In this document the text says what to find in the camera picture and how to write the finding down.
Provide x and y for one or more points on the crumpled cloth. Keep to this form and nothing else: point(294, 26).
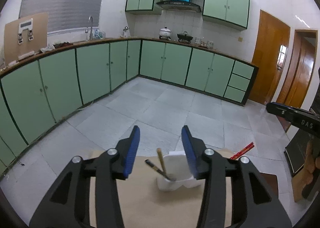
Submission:
point(47, 48)

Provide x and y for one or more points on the person's right hand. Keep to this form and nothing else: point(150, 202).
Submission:
point(312, 165)

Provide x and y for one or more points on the wooden door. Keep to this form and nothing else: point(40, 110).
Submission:
point(270, 58)

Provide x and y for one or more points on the boxed water dispenser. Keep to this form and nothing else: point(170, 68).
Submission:
point(37, 33)

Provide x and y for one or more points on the tall steel sink faucet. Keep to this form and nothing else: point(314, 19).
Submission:
point(90, 28)

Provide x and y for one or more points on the white lidded pot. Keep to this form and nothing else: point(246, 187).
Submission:
point(165, 32)

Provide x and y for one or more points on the light wooden chopstick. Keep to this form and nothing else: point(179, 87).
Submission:
point(161, 161)

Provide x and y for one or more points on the green lower kitchen cabinets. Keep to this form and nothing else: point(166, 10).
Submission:
point(62, 75)

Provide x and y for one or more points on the beige scalloped table mat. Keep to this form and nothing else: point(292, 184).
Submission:
point(155, 208)

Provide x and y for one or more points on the small filter tap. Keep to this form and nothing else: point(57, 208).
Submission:
point(125, 32)

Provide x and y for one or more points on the wooden door frame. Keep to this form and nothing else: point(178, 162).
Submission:
point(297, 68)

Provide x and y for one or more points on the white plastic utensil holder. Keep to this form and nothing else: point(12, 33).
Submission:
point(175, 186)

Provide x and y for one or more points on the black wok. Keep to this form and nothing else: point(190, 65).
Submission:
point(185, 36)

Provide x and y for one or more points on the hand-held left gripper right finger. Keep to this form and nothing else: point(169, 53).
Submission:
point(191, 153)

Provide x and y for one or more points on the glass jar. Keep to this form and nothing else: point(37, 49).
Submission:
point(210, 44)
point(198, 40)

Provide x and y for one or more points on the dark wooden chopstick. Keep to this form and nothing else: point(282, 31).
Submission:
point(153, 165)

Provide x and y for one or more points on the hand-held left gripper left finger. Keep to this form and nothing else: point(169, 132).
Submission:
point(132, 153)

